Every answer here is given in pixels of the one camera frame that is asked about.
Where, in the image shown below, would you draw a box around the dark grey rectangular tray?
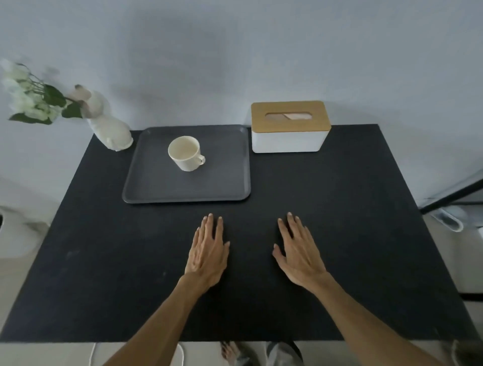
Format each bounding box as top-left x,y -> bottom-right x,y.
122,125 -> 251,204

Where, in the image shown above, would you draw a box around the cream ceramic cup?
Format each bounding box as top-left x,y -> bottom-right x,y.
168,136 -> 206,172

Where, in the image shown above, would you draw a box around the person's right hand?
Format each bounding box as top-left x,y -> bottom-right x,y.
272,212 -> 333,293

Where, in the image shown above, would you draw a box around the white tissue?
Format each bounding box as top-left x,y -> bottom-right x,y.
266,112 -> 312,121

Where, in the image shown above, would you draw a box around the white flowers green leaves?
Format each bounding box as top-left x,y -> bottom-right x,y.
0,58 -> 83,125

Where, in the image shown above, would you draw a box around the grey object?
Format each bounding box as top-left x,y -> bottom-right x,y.
451,339 -> 483,366

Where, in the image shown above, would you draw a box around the person's left forearm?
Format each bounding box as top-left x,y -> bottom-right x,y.
103,276 -> 207,366

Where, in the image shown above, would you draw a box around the person's left hand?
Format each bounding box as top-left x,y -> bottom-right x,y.
180,214 -> 231,294

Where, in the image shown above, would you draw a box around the white ceramic vase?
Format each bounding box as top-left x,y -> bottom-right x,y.
75,85 -> 134,152

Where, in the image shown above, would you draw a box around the white rounded furniture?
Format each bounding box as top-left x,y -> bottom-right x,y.
0,205 -> 50,261

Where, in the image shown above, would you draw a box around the person's right forearm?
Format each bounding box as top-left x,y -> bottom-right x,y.
312,274 -> 448,366

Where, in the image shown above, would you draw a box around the white plastic fixture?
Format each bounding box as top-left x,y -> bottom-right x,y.
430,208 -> 464,233

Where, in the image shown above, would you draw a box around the white tissue box wooden lid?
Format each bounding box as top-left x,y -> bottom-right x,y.
251,101 -> 332,154

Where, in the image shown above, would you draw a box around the black metal frame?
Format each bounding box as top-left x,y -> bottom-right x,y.
420,177 -> 483,215

